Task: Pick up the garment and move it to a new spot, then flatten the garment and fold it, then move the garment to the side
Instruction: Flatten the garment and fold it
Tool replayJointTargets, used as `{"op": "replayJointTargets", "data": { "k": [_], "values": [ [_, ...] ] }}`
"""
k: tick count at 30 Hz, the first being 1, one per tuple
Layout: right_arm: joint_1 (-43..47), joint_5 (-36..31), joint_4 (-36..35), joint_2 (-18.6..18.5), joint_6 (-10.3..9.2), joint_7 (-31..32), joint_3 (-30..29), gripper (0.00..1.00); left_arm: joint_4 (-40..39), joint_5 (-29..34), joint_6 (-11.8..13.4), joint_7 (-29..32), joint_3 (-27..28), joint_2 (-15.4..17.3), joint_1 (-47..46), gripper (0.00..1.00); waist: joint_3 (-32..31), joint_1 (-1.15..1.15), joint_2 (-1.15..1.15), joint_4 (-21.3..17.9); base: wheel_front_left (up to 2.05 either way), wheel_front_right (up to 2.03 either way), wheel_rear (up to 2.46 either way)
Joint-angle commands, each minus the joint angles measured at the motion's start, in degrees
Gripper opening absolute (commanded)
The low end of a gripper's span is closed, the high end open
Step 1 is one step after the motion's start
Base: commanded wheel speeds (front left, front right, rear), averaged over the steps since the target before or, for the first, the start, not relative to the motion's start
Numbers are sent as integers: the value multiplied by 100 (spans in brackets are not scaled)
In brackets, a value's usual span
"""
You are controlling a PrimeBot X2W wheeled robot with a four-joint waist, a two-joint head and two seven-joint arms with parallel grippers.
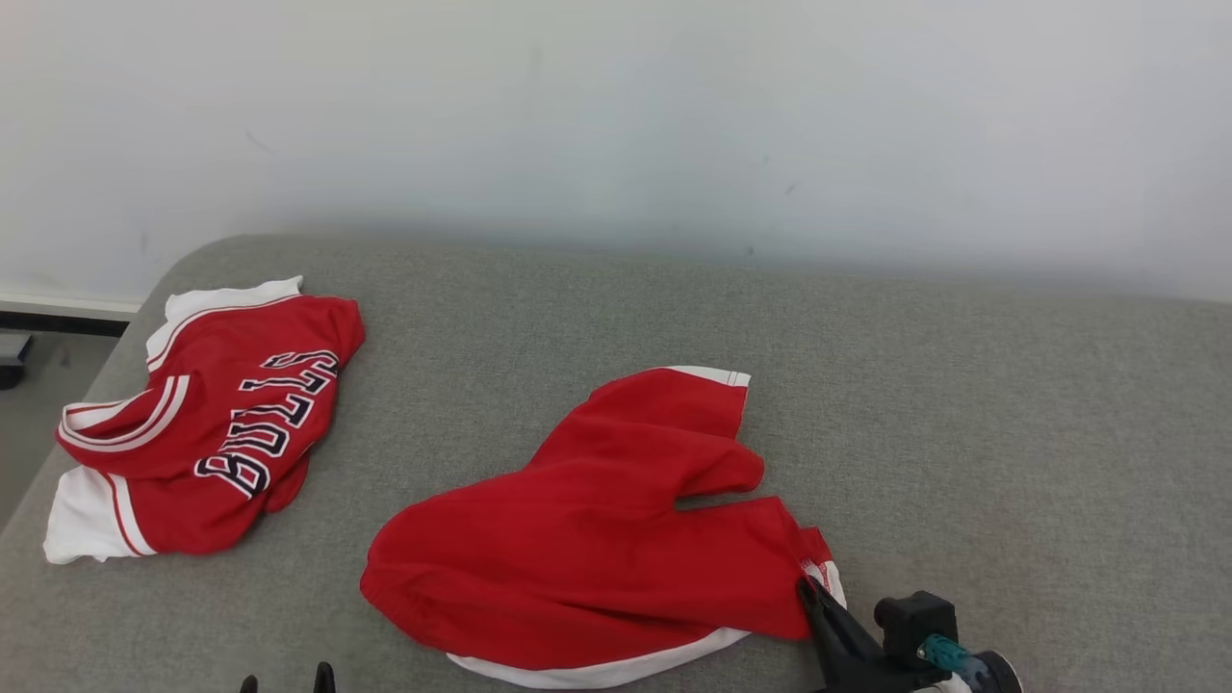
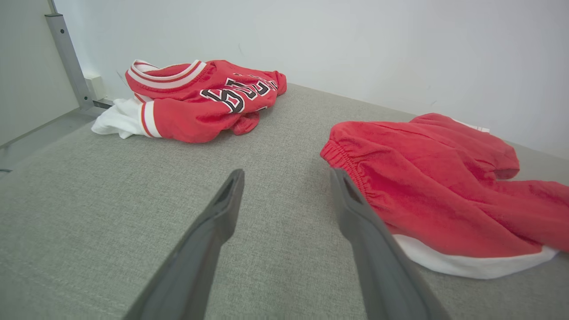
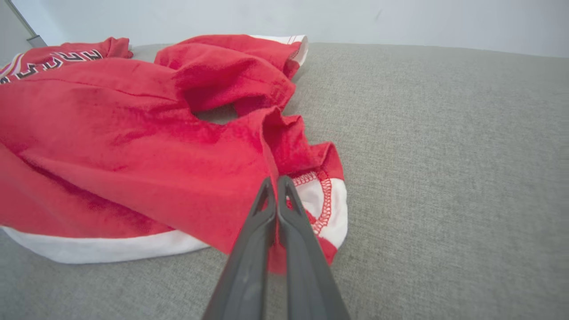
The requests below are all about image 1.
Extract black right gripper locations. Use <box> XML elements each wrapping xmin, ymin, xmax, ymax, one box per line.
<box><xmin>797</xmin><ymin>576</ymin><xmax>954</xmax><ymax>693</ymax></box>

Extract black cable with teal connector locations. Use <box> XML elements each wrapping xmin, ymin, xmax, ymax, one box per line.
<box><xmin>916</xmin><ymin>633</ymin><xmax>992</xmax><ymax>680</ymax></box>

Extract red Bulls jersey shirt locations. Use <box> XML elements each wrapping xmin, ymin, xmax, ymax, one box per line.
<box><xmin>43</xmin><ymin>276</ymin><xmax>367</xmax><ymax>565</ymax></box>

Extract dark grey box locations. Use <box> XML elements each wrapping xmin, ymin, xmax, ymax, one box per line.
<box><xmin>0</xmin><ymin>332</ymin><xmax>32</xmax><ymax>391</ymax></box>

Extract red shorts with white trim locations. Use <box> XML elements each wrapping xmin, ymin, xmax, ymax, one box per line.
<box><xmin>361</xmin><ymin>366</ymin><xmax>848</xmax><ymax>690</ymax></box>

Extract white and black wall baseboard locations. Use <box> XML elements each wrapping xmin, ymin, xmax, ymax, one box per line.
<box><xmin>0</xmin><ymin>292</ymin><xmax>143</xmax><ymax>338</ymax></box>

